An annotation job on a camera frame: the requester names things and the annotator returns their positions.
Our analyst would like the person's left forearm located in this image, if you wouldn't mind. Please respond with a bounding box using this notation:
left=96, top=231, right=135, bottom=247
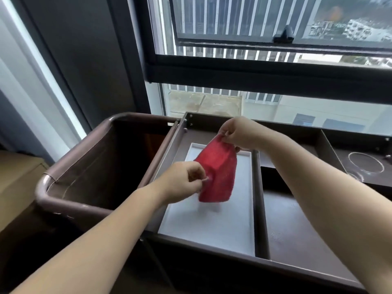
left=12, top=183, right=169, bottom=294

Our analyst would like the dark window frame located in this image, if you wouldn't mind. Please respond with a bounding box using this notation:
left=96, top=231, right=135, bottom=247
left=131, top=0, right=392, bottom=107

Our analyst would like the person's right forearm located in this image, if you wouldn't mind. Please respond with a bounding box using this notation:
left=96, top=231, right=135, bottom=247
left=263, top=131, right=392, bottom=294

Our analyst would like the black window handle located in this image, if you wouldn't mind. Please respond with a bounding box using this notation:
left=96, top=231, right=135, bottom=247
left=272, top=25, right=295, bottom=45

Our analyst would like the person's left hand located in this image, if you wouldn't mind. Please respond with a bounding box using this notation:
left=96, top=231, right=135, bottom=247
left=149, top=161, right=208, bottom=206

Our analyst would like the grey shallow tray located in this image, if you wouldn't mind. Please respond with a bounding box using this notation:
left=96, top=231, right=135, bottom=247
left=158, top=142, right=256, bottom=256

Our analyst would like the brown housekeeping cart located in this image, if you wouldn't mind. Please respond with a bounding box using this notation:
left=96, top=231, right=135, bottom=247
left=35, top=112, right=392, bottom=294

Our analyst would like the person's right hand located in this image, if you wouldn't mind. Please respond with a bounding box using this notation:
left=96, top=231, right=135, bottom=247
left=218, top=116, right=278, bottom=152

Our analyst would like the clear glass bowl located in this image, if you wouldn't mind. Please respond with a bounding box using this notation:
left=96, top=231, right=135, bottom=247
left=347, top=151, right=385, bottom=181

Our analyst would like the grey curtain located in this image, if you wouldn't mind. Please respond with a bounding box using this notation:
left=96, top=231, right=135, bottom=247
left=0, top=0, right=89, bottom=163

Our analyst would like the pink cleaning cloth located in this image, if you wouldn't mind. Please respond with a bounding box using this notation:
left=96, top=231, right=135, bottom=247
left=194, top=134, right=238, bottom=203

